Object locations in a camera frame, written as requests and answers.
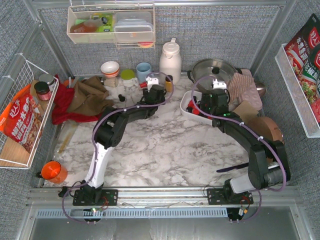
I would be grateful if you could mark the small beige pepper jar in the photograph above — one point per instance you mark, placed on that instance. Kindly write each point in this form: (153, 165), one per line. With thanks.
(111, 82)

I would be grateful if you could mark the tan cardboard sheet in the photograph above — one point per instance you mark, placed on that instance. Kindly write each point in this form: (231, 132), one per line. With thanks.
(246, 111)

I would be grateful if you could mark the dark lidded sauce jar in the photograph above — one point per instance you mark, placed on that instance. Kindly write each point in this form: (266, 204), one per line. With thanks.
(43, 91)

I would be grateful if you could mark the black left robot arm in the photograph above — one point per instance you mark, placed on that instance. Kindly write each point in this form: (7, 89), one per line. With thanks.
(107, 134)

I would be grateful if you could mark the purple spatula handle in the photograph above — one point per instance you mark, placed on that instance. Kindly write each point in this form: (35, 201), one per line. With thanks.
(235, 167)

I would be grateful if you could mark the steel ladle bowl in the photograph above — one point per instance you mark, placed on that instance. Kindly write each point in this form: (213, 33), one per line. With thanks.
(261, 88)

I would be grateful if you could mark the red cloth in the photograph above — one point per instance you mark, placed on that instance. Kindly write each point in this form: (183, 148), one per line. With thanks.
(62, 100)

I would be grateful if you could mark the green lidded white cup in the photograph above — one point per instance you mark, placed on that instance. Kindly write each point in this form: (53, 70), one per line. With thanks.
(128, 78)

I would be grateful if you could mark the orange spice bottle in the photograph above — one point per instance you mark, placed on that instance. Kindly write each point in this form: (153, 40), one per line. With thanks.
(169, 83)

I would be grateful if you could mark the white striped bowl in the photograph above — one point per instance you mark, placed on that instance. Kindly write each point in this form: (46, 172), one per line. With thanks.
(110, 69)

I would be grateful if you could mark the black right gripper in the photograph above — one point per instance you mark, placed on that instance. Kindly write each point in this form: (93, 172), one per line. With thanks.
(215, 94)

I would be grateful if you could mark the white wire basket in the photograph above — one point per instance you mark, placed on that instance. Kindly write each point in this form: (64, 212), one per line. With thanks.
(302, 107)
(12, 154)

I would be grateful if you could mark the orange ball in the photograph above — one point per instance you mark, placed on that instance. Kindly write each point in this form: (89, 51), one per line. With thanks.
(54, 172)

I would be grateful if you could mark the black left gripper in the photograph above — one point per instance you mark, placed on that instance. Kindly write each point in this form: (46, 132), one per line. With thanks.
(155, 90)

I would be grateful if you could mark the green drink bottle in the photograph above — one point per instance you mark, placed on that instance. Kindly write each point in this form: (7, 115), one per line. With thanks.
(107, 20)

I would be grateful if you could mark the brown cloth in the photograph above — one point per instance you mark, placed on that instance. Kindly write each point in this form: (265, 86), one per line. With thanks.
(90, 97)

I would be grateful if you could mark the white thermos jug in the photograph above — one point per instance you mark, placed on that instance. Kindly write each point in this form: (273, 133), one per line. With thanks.
(170, 62)

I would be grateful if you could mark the red snack bag left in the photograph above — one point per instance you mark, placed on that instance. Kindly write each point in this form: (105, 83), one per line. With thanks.
(19, 120)

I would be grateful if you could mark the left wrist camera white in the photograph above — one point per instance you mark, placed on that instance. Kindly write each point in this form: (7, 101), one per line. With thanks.
(151, 81)

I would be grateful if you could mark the red capsule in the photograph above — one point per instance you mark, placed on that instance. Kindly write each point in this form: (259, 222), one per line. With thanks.
(190, 104)
(143, 85)
(195, 111)

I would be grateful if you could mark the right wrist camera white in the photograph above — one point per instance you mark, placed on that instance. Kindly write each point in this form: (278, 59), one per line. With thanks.
(218, 84)

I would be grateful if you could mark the black capsule top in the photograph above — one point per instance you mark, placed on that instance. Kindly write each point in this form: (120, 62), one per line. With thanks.
(121, 98)

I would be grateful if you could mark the clear plastic food container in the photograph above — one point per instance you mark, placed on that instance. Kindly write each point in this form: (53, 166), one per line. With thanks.
(133, 26)

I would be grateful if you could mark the silver lidded jar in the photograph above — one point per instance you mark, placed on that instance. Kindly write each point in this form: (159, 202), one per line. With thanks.
(49, 79)

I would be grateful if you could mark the steel pot with glass lid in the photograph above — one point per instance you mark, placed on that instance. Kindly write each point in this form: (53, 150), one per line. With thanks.
(217, 69)

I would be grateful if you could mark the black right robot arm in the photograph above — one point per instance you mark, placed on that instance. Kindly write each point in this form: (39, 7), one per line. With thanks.
(268, 166)

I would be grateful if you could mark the red seasoning packet right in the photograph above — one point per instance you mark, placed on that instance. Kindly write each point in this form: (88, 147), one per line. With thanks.
(303, 52)

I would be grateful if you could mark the white wire basket right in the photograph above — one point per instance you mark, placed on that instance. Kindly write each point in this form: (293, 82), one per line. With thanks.
(302, 107)

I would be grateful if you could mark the clear wall shelf bin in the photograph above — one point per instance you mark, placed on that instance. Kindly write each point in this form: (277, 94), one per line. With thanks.
(81, 29)

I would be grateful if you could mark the round wooden board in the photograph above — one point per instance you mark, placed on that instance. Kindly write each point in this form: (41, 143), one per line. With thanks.
(266, 127)

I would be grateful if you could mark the pink striped towel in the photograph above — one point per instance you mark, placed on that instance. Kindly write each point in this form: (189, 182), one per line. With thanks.
(238, 85)

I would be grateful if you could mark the pink silicone mould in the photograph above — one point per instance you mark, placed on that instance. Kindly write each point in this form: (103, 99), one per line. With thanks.
(252, 96)

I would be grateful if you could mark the white plastic storage basket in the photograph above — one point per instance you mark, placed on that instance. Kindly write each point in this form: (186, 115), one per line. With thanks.
(183, 109)

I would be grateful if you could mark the blue mug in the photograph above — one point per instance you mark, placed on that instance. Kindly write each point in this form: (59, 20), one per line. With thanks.
(142, 70)

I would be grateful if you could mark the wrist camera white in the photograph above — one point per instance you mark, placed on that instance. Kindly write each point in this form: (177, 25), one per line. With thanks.
(218, 84)
(151, 81)

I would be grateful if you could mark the white wire basket left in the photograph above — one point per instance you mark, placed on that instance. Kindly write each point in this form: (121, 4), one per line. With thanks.
(12, 154)

